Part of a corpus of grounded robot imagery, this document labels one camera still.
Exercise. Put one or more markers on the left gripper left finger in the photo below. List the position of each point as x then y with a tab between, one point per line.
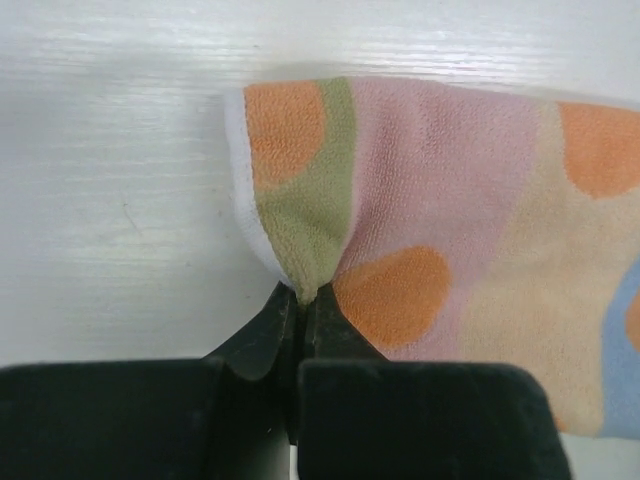
215	417

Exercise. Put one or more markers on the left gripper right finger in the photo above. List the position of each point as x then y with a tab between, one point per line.
364	417

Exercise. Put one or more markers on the orange and blue spotted towel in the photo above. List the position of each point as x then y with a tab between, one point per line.
456	224

